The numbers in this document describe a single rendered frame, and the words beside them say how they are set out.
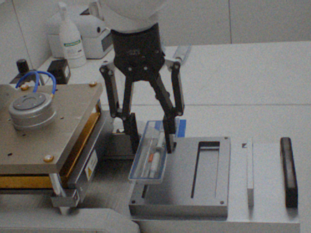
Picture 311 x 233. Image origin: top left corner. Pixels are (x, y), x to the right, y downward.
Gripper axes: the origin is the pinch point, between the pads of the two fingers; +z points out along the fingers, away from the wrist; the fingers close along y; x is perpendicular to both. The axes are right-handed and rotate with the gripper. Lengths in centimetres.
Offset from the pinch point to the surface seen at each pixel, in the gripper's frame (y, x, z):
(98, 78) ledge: -37, 80, 28
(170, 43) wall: -39, 254, 88
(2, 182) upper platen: -24.8, -10.0, 2.7
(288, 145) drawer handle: 23.9, 4.2, 5.6
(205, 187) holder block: 9.2, -3.9, 8.8
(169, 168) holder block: 2.0, 1.7, 8.9
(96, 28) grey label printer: -40, 97, 15
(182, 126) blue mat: -3, 52, 32
